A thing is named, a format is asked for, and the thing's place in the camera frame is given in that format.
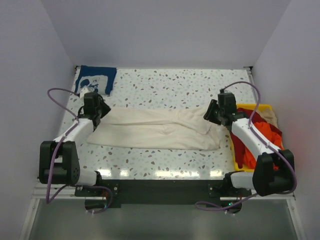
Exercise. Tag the cream white t shirt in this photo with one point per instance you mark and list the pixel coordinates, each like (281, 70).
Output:
(167, 129)

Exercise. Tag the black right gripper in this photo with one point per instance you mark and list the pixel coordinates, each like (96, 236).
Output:
(208, 115)

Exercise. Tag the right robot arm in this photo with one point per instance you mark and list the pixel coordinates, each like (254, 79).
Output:
(274, 171)

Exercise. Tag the folded blue printed t shirt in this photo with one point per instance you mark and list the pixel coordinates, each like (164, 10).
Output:
(99, 79)

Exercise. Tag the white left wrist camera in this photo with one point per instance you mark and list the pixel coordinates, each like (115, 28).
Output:
(83, 91)

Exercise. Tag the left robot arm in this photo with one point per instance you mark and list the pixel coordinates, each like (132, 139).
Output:
(58, 159)

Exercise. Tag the beige t shirt in bin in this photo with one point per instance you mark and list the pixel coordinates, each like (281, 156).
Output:
(269, 116)

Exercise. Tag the orange t shirt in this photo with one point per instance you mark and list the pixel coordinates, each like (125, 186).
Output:
(273, 134)

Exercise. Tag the yellow plastic bin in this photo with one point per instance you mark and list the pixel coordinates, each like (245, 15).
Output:
(240, 160)

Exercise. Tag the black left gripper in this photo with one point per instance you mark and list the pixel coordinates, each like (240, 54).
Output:
(105, 108)

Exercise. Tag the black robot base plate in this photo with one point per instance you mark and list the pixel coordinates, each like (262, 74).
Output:
(116, 193)

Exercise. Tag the dark red t shirt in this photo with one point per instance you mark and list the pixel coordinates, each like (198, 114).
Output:
(238, 147)

